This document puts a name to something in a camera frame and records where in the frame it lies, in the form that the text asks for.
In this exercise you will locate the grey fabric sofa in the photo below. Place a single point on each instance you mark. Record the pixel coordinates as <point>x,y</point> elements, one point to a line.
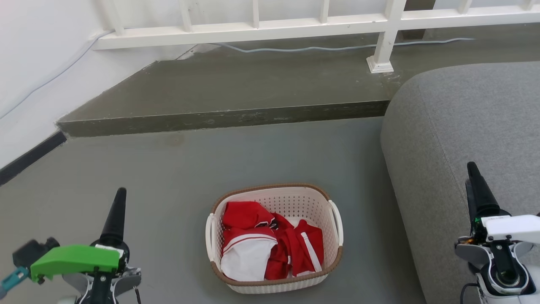
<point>460,126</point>

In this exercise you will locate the white laundry basket brown rim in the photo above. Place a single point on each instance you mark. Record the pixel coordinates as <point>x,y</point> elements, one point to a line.
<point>291,202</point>

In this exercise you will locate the black baseboard strip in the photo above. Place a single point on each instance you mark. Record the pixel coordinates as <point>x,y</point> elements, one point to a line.
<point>31,156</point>

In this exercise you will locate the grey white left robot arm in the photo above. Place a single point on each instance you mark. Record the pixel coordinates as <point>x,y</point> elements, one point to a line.
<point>122,285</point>

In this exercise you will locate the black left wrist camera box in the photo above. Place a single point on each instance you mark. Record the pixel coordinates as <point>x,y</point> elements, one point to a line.
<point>33,251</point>

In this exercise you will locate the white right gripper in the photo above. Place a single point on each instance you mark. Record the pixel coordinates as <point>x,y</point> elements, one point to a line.
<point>514,228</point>

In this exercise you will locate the red and white shirt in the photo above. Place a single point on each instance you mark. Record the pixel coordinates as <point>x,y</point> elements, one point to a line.
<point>247,253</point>

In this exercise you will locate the teal connector piece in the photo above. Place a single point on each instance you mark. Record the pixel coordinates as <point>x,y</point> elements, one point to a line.
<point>12,280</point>

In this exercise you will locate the red garment with white stripe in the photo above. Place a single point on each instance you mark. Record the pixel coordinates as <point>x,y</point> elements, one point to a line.
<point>301,249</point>

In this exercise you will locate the white wooden railing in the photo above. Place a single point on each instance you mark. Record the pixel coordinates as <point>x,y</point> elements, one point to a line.
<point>253,31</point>

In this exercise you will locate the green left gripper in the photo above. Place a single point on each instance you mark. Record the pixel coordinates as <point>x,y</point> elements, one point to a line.
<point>76,259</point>

